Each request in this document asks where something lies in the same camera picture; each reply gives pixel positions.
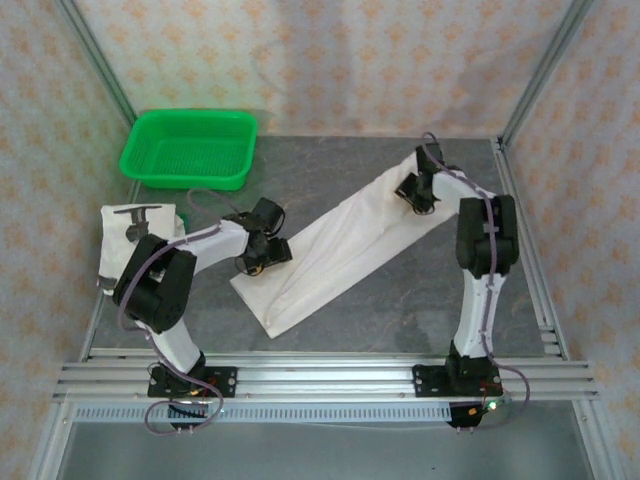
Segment plain white t-shirt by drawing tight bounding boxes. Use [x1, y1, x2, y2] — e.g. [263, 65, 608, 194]
[228, 149, 472, 341]

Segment white t-shirt with black print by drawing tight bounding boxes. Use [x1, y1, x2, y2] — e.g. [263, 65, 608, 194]
[97, 202, 186, 297]

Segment aluminium mounting rail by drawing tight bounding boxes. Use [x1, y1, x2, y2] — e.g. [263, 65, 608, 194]
[53, 348, 601, 404]

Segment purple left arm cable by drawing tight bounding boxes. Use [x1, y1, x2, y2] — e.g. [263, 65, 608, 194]
[115, 188, 247, 438]

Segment circuit board with green light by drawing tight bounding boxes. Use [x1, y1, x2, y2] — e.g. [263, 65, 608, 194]
[452, 393, 516, 431]

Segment green plastic basket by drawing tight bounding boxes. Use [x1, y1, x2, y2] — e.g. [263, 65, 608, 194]
[118, 108, 260, 193]

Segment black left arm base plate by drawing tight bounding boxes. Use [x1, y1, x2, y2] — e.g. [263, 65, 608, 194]
[146, 365, 239, 400]

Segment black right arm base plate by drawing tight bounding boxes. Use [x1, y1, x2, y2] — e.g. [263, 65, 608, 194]
[412, 363, 504, 400]

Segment patterned backdrop curtain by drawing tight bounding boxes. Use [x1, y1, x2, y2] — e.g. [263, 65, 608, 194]
[0, 0, 640, 361]

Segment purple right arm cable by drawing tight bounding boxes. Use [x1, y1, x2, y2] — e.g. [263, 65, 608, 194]
[419, 131, 532, 437]

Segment aluminium frame post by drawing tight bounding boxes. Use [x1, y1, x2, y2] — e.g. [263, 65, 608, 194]
[498, 0, 597, 147]
[55, 0, 140, 122]

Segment aluminium table side rail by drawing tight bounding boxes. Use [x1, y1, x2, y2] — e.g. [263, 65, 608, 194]
[491, 135, 570, 362]

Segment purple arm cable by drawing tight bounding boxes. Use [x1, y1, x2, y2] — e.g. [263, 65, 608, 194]
[419, 131, 532, 437]
[115, 188, 247, 438]

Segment slotted grey cable duct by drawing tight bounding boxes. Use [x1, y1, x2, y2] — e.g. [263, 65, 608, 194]
[73, 402, 452, 424]

